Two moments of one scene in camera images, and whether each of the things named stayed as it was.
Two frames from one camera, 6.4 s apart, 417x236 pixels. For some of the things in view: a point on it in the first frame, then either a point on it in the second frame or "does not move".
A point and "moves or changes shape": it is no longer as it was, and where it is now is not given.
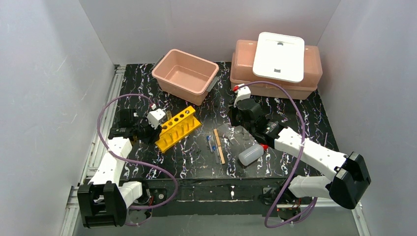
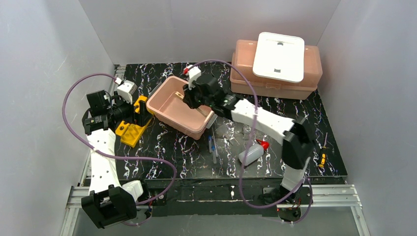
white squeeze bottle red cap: (249, 155) does not move
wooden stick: (219, 146) → (180, 95)
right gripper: (238, 115) → (190, 96)
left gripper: (151, 132) → (131, 108)
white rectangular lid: (280, 56) does not move
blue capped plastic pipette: (208, 138) does not move
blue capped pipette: (214, 148) does not move
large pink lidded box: (242, 73) does not move
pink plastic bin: (185, 76) → (166, 104)
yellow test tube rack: (177, 128) moves or changes shape
